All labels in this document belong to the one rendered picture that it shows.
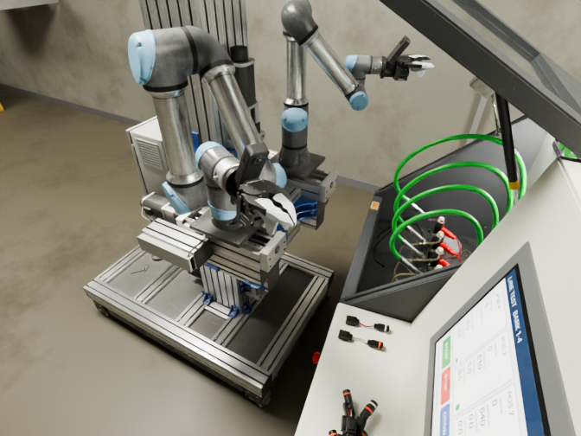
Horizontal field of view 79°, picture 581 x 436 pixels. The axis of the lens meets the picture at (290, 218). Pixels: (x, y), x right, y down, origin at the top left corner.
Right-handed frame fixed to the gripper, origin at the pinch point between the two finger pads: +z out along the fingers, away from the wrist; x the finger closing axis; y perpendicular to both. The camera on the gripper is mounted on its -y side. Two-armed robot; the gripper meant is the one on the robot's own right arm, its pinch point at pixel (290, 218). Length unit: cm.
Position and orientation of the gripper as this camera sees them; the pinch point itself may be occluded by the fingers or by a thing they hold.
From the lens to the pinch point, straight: 65.0
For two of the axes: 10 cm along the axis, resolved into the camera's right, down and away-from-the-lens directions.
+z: 5.8, 5.1, -6.4
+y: -1.1, 8.3, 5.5
